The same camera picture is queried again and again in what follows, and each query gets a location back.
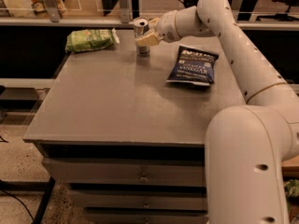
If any drawer with knob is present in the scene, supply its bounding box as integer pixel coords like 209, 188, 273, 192
67, 190, 207, 211
42, 158, 206, 187
83, 209, 208, 224

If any blue salt vinegar chip bag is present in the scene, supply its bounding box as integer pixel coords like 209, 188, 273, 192
166, 45, 219, 87

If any bottom drawer with knob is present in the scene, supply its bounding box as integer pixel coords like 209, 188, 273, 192
83, 209, 208, 224

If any green jalapeno chip bag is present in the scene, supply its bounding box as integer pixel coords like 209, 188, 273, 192
65, 29, 120, 53

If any grey drawer cabinet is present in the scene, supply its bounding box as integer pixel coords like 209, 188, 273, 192
24, 30, 242, 216

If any top drawer with knob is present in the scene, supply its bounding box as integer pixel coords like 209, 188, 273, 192
42, 158, 206, 187

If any green bag in box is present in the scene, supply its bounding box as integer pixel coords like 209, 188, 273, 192
284, 179, 299, 199

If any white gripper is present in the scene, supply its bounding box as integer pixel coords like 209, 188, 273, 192
135, 10, 178, 47

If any middle drawer with knob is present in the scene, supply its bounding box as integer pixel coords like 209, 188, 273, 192
67, 190, 207, 211

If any black floor cable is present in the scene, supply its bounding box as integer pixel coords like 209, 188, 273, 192
0, 189, 36, 224

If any silver redbull can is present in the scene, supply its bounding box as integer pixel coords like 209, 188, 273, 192
133, 17, 150, 55

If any cardboard box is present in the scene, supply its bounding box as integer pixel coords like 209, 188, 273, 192
282, 156, 299, 178

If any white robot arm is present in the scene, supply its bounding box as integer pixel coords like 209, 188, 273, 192
135, 0, 299, 224

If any wooden shelf with metal posts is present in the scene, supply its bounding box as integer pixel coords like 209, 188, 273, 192
0, 0, 299, 30

